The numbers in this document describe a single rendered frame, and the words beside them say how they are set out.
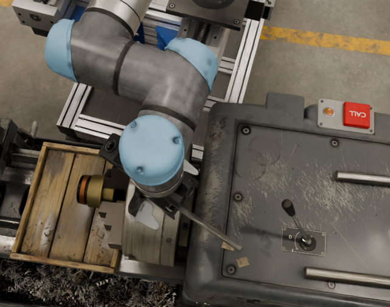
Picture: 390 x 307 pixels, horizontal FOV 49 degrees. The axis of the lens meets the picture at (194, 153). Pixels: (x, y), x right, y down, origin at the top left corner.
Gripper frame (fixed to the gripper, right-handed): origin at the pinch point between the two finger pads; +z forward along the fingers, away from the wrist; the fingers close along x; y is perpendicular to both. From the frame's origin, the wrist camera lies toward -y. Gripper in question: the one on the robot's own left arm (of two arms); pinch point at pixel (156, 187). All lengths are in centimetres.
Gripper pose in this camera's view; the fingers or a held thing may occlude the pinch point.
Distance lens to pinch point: 84.0
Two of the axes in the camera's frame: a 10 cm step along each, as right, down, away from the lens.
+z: -0.2, 2.5, 9.7
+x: 5.9, -7.8, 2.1
